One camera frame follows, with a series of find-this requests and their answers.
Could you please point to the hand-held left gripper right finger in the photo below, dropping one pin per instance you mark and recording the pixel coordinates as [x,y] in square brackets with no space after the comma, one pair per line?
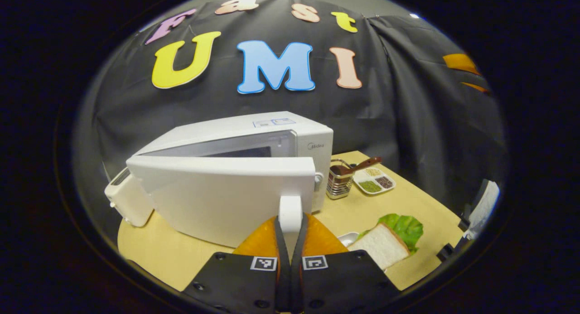
[297,268]

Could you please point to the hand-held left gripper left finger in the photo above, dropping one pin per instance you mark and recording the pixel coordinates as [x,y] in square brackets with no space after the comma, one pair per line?
[283,268]

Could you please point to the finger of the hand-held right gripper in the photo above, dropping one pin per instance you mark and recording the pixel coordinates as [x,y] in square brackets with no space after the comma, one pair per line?
[476,86]
[460,62]

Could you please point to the bread and lettuce sandwich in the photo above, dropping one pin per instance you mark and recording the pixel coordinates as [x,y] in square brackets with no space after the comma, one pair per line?
[380,246]

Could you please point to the white microwave oven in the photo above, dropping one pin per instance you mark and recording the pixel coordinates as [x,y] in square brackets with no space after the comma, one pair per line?
[217,200]

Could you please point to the small white tray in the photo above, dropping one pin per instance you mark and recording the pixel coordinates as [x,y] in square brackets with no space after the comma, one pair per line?
[348,238]

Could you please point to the black backdrop cloth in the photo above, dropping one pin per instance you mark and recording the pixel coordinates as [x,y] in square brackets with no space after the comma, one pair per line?
[408,123]

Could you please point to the metal utensil holder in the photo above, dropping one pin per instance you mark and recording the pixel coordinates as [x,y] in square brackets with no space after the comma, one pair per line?
[337,185]

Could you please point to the white divided grain dish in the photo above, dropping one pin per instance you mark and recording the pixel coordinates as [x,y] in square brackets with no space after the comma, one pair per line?
[370,186]

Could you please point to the white toaster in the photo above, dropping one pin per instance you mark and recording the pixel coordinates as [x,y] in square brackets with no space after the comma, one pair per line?
[129,200]

